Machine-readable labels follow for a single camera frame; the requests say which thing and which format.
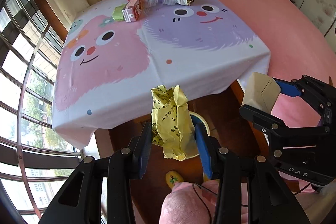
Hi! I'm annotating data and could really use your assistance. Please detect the cartoon printed tablecloth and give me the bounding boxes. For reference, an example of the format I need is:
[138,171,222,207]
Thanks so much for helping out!
[52,0,271,149]

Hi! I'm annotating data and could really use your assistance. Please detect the light green packet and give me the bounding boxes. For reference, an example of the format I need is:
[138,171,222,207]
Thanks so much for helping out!
[112,4,128,22]

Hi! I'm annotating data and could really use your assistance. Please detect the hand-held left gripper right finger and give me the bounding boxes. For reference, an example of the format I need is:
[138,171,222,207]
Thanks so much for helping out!
[194,123,310,224]

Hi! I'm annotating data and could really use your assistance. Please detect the black cable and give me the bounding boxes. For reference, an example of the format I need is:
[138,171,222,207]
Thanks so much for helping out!
[193,183,248,224]

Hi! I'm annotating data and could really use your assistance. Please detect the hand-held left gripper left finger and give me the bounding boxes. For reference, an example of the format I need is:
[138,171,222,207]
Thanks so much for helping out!
[39,122,153,224]

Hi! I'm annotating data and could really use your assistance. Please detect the yellow slipper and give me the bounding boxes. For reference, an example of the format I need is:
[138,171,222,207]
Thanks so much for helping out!
[165,171,185,191]

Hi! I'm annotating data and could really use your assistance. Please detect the person's left leg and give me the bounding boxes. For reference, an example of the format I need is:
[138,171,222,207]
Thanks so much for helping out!
[160,181,221,224]

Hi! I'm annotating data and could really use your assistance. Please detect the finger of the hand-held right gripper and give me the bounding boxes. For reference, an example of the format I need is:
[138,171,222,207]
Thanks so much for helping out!
[272,75,336,128]
[239,104,332,136]

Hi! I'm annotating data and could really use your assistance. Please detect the pink bed sheet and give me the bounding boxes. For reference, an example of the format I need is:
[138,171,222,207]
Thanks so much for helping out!
[161,0,336,188]

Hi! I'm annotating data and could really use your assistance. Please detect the yellow paper wrapper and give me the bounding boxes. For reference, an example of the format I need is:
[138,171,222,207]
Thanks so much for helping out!
[150,84,199,161]

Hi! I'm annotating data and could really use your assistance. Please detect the window with metal grille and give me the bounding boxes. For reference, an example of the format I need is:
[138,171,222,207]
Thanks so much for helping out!
[0,0,87,224]

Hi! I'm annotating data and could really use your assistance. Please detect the white cardboard box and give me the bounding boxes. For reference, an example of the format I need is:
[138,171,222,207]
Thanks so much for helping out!
[241,72,281,113]

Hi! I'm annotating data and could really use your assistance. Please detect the orange red carton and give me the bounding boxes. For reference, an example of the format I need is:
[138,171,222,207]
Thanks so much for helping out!
[122,0,149,23]

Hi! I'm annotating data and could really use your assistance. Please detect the clear plastic bottle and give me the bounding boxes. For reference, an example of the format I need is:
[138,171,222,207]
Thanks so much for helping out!
[144,0,177,14]

